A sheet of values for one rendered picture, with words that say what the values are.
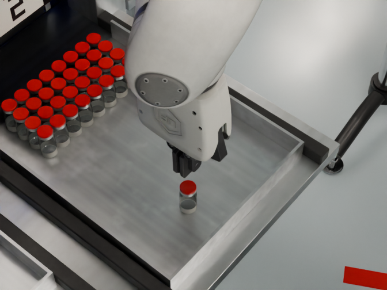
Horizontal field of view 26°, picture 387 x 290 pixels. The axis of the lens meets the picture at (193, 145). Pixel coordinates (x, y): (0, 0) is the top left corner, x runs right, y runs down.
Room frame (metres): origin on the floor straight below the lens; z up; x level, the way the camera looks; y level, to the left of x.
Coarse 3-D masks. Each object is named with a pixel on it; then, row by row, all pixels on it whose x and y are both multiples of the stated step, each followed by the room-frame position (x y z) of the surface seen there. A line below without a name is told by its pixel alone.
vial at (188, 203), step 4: (180, 192) 0.56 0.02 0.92; (196, 192) 0.57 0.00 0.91; (180, 196) 0.56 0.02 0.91; (184, 196) 0.56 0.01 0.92; (188, 196) 0.56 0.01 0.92; (192, 196) 0.56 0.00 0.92; (196, 196) 0.56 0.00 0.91; (180, 200) 0.56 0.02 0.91; (184, 200) 0.56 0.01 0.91; (188, 200) 0.56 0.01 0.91; (192, 200) 0.56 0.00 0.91; (196, 200) 0.56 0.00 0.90; (180, 204) 0.56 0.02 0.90; (184, 204) 0.56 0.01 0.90; (188, 204) 0.56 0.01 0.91; (192, 204) 0.56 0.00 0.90; (196, 204) 0.56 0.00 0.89; (180, 208) 0.56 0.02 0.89; (184, 208) 0.56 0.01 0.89; (188, 208) 0.56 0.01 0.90; (192, 208) 0.56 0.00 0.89; (184, 212) 0.56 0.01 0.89; (188, 212) 0.56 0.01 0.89; (192, 212) 0.56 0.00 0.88
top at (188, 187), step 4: (188, 180) 0.58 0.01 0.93; (180, 184) 0.57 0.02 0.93; (184, 184) 0.57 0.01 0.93; (188, 184) 0.57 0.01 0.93; (192, 184) 0.57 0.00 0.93; (180, 188) 0.56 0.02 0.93; (184, 188) 0.57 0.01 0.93; (188, 188) 0.57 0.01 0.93; (192, 188) 0.56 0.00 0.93; (184, 192) 0.56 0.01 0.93; (188, 192) 0.56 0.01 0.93; (192, 192) 0.56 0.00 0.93
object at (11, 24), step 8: (0, 0) 0.77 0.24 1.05; (16, 0) 0.79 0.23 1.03; (24, 0) 0.80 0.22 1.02; (32, 0) 0.80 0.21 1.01; (40, 0) 0.81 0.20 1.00; (0, 8) 0.77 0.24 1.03; (8, 8) 0.77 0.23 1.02; (16, 8) 0.78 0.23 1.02; (24, 8) 0.79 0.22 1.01; (32, 8) 0.80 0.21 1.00; (0, 16) 0.76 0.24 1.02; (8, 16) 0.77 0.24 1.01; (24, 16) 0.79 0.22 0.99; (0, 24) 0.76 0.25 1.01; (8, 24) 0.77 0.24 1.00; (16, 24) 0.78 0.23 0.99; (0, 32) 0.76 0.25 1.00
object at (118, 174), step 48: (0, 144) 0.67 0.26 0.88; (96, 144) 0.67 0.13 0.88; (144, 144) 0.67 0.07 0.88; (240, 144) 0.67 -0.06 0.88; (288, 144) 0.66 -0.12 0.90; (48, 192) 0.58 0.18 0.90; (96, 192) 0.59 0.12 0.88; (144, 192) 0.59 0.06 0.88; (240, 192) 0.59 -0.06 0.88; (144, 240) 0.52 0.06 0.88; (192, 240) 0.52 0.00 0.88
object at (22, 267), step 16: (0, 240) 0.51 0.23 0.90; (0, 256) 0.50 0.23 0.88; (16, 256) 0.50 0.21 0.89; (32, 256) 0.48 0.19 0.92; (0, 272) 0.48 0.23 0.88; (16, 272) 0.48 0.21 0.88; (32, 272) 0.48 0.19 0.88; (48, 272) 0.46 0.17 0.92; (0, 288) 0.45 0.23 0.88; (16, 288) 0.45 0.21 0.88; (32, 288) 0.44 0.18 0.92; (48, 288) 0.45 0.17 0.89
